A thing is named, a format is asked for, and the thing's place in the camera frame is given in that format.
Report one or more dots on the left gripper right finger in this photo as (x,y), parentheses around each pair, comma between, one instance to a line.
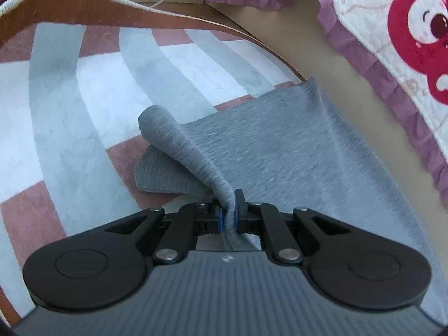
(287,238)

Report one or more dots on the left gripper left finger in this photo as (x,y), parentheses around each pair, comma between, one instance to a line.
(166,238)

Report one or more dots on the grey sweatpants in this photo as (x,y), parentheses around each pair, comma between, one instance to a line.
(289,147)

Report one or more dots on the checkered bed sheet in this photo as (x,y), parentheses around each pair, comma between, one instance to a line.
(75,76)

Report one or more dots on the bear print headboard cover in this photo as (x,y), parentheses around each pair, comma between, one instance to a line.
(400,48)

